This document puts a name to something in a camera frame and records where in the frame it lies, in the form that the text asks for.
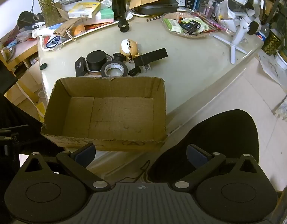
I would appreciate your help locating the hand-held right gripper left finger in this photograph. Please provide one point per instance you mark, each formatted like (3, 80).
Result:
(87, 155)

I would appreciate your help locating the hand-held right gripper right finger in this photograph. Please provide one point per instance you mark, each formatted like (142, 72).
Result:
(194, 155)

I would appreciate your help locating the brown cardboard box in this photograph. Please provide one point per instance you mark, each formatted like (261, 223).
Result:
(122, 112)

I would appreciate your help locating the small black box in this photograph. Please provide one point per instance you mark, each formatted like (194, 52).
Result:
(80, 66)

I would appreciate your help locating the black short cylinder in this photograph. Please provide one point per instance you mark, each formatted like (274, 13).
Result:
(95, 61)

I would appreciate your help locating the small black cap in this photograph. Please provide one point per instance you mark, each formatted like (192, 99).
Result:
(133, 71)

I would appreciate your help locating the small black eyepiece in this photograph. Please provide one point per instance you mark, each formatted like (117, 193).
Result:
(119, 57)

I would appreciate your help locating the black power adapter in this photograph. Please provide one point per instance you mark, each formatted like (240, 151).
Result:
(152, 56)

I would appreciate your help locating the brown bear toy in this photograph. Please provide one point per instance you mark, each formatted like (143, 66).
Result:
(128, 49)

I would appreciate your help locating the black lens cylinder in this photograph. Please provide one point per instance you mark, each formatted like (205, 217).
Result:
(123, 25)

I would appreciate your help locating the black chair seat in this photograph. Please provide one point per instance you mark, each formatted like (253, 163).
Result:
(215, 133)

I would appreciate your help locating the dark cloth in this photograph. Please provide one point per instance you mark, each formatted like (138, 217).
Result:
(3, 77)

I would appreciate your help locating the dark green round lid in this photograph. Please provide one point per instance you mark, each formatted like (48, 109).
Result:
(43, 66)

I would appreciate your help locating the wooden side shelf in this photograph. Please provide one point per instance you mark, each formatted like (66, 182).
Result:
(24, 53)

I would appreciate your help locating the cream fringed blanket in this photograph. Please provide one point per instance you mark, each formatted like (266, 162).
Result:
(284, 107)

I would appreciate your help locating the blue and white pouch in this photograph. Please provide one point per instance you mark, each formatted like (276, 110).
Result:
(52, 42)

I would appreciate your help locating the white paper sheets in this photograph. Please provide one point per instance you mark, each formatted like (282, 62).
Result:
(269, 67)

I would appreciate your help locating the glass snack dish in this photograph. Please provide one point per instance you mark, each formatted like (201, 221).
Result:
(194, 36)

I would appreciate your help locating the white and blue tube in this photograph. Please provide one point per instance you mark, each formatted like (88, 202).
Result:
(43, 31)

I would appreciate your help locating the orange packet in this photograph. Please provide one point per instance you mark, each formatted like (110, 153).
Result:
(78, 29)

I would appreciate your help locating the black sachet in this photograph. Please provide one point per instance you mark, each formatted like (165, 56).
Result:
(191, 26)

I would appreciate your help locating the long red packet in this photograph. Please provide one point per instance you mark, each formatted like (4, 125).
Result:
(97, 25)

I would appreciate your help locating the brown cloth pouch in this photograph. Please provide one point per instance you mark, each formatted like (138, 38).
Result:
(69, 25)

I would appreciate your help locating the potted plant white pot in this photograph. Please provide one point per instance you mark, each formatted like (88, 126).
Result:
(283, 59)

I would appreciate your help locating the white gimbal tripod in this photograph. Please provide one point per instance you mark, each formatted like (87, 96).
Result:
(240, 31)

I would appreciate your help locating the green wipe packet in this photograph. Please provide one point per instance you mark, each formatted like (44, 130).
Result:
(172, 25)

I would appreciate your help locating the pink striped stick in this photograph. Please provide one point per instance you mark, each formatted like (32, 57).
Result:
(218, 25)

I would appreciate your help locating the yellow patterned cup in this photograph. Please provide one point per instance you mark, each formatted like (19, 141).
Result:
(271, 43)

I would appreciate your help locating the cola bottle blue label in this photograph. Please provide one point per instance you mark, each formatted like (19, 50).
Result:
(262, 35)

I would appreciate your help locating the green and white box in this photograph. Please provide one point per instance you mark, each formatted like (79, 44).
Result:
(106, 14)

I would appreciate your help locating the pair of chopsticks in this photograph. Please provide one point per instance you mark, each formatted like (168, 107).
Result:
(154, 18)

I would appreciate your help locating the tall glass vase dried flowers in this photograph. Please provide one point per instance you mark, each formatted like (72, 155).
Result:
(48, 7)

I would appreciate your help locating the white plastic tray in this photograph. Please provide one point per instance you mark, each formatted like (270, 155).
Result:
(129, 16)

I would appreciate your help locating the pink bottle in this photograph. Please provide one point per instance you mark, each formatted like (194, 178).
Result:
(207, 10)

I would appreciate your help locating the white plastic bag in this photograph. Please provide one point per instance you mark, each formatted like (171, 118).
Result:
(227, 12)

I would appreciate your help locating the yellow medicine box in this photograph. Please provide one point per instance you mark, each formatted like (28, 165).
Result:
(84, 7)

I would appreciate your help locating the white plate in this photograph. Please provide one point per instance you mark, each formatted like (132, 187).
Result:
(140, 14)

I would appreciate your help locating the black round pan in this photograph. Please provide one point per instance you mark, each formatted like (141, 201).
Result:
(157, 8)

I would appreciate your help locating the clear blister packet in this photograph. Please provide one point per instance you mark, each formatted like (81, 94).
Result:
(107, 3)

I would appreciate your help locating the blue carton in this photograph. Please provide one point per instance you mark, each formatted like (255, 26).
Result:
(200, 2)

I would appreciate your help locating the black thermos bottle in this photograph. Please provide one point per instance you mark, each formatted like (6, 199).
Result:
(119, 0)

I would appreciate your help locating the black camera device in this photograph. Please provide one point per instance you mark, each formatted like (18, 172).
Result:
(25, 18)

